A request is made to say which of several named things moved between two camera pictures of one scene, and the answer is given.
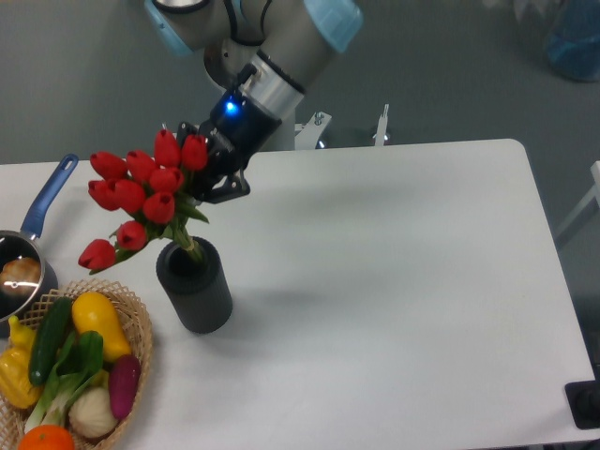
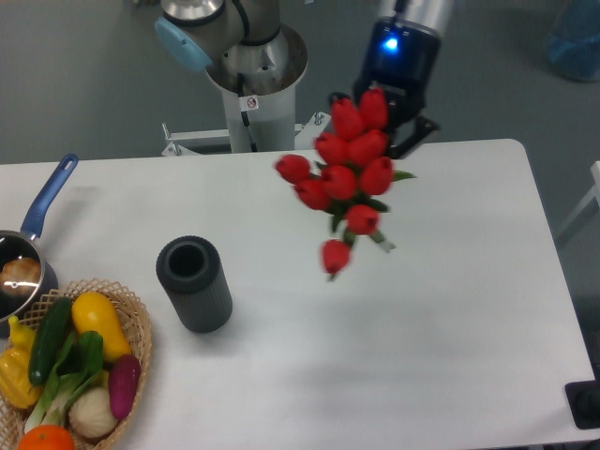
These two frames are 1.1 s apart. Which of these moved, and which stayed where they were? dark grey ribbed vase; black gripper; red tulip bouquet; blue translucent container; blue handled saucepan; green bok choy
Moved: black gripper; red tulip bouquet
Stayed: blue translucent container; blue handled saucepan; dark grey ribbed vase; green bok choy
